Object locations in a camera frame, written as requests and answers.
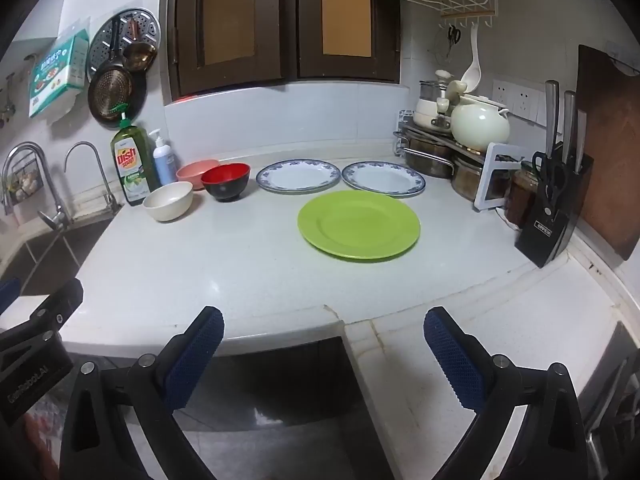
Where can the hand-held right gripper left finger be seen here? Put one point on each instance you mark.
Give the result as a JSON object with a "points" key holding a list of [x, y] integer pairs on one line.
{"points": [[195, 360]]}

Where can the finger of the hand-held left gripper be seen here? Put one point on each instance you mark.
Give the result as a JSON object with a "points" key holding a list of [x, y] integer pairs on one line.
{"points": [[55, 307], [7, 293]]}

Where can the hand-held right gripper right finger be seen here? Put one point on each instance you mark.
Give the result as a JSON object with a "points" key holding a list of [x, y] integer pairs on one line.
{"points": [[455, 360]]}

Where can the white bowl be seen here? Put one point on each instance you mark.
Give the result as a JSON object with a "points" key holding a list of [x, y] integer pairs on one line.
{"points": [[167, 202]]}

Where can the green plate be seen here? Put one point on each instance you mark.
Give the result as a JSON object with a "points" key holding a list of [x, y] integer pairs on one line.
{"points": [[357, 225]]}

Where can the red and black bowl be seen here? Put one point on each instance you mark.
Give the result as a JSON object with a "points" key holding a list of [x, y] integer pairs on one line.
{"points": [[225, 175]]}

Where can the pink bowl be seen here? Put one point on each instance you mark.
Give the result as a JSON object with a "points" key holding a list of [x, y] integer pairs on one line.
{"points": [[192, 170]]}

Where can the blue floral rim plate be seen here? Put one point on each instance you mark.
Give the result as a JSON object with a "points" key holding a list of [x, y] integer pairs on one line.
{"points": [[382, 179], [297, 177]]}

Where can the plastic bag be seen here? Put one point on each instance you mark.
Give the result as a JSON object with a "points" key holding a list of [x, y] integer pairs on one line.
{"points": [[47, 412]]}

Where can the steel kitchen sink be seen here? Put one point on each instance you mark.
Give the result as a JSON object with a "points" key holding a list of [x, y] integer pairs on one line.
{"points": [[50, 260]]}

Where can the tall steel kitchen faucet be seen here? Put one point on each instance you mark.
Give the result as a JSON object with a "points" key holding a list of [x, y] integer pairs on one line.
{"points": [[60, 212]]}

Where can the slim gooseneck steel faucet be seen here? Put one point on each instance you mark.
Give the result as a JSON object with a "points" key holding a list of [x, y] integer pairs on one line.
{"points": [[111, 200]]}

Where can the black knife block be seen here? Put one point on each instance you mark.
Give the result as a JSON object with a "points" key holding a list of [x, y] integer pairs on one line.
{"points": [[545, 230]]}

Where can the green dish soap bottle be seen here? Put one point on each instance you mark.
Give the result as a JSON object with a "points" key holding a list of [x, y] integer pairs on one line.
{"points": [[132, 165]]}

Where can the brown glass jar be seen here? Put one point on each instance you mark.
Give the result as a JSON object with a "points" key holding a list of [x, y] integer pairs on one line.
{"points": [[520, 195]]}

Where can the white plastic stand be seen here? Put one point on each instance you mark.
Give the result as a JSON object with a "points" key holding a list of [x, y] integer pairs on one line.
{"points": [[484, 185]]}

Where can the small steel pot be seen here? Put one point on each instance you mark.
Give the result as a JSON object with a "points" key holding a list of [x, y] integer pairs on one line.
{"points": [[467, 180]]}

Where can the white pump bottle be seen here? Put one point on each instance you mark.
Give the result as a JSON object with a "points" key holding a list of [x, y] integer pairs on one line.
{"points": [[164, 162]]}

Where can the wide steel pot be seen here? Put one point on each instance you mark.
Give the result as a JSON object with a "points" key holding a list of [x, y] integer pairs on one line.
{"points": [[430, 162]]}

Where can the black kitchen scissors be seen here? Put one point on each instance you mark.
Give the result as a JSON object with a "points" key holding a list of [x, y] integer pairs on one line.
{"points": [[552, 180]]}

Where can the paper towel pack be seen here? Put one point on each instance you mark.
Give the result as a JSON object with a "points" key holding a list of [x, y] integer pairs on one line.
{"points": [[55, 75]]}

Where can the black round pan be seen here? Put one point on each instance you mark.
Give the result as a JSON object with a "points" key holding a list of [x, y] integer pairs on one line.
{"points": [[141, 95]]}

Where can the cream ceramic pot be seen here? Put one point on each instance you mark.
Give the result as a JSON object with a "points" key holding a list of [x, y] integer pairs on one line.
{"points": [[480, 127]]}

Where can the metal pot rack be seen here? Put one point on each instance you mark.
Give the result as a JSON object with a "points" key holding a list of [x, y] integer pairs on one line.
{"points": [[405, 125]]}

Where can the dark wooden cutting board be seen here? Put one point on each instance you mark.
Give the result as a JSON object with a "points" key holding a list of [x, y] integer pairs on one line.
{"points": [[610, 160]]}

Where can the brass ladle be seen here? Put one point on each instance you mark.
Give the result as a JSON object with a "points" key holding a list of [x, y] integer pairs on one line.
{"points": [[139, 55]]}

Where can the round perforated steamer tray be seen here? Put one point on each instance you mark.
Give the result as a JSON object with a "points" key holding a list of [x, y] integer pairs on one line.
{"points": [[102, 40]]}

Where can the white plastic spoon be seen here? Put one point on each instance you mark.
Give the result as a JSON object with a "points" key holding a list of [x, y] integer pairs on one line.
{"points": [[471, 75]]}

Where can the small hanging scissors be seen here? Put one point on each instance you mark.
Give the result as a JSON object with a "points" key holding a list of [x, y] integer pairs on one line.
{"points": [[454, 35]]}

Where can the clear suction hook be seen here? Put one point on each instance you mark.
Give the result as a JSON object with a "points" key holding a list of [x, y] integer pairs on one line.
{"points": [[620, 57]]}

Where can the white wall socket panel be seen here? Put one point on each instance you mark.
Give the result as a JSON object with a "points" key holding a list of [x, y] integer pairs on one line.
{"points": [[525, 100]]}

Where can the brown wooden window frame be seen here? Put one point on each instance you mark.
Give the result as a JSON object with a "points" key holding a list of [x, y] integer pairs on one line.
{"points": [[235, 10]]}

